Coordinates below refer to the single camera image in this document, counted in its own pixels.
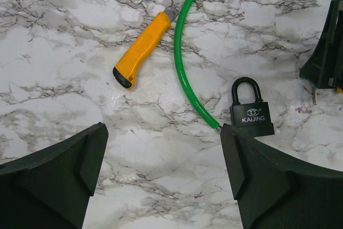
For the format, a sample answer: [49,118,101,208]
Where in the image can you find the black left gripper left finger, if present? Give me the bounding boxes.
[1,123,108,228]

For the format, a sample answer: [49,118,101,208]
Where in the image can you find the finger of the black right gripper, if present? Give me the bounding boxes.
[300,0,342,89]

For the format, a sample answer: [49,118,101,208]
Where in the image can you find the orange utility knife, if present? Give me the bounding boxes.
[113,8,177,89]

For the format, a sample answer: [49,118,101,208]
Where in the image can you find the black Kaijing padlock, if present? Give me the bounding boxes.
[230,77,274,137]

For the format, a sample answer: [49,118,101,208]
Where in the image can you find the black head silver key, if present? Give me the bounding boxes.
[311,84,317,105]

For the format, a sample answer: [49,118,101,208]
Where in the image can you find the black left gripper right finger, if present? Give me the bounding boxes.
[220,124,342,228]

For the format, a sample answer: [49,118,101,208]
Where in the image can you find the yellow black needle-nose pliers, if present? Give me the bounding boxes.
[335,87,343,93]

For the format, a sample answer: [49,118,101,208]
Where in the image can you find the green cable lock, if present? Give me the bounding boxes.
[173,0,343,132]

